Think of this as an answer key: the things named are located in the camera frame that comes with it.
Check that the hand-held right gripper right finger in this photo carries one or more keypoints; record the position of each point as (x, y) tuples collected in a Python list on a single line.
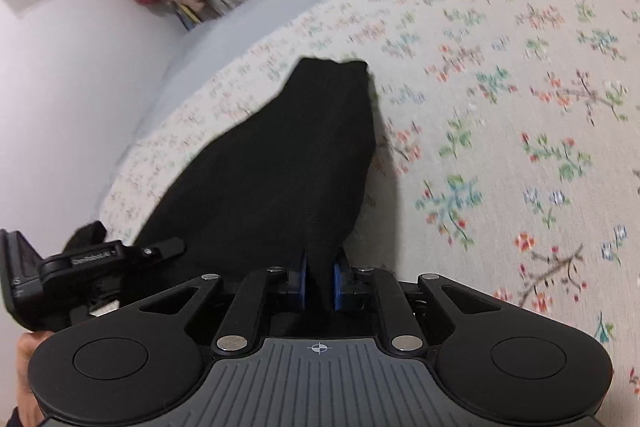
[(337, 282)]

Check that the yellow clothes hanger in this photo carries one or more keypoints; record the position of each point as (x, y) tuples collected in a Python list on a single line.
[(187, 13)]

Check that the black cuffed pants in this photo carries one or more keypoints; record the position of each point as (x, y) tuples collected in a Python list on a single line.
[(300, 157)]

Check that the person's left hand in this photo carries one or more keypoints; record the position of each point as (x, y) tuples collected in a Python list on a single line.
[(32, 372)]

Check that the floral printed blanket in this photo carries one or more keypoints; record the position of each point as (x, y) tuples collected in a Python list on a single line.
[(500, 132)]

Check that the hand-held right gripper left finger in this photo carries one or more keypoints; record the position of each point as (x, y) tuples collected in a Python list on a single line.
[(302, 282)]

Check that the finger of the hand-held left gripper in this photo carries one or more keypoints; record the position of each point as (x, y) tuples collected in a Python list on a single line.
[(155, 248)]

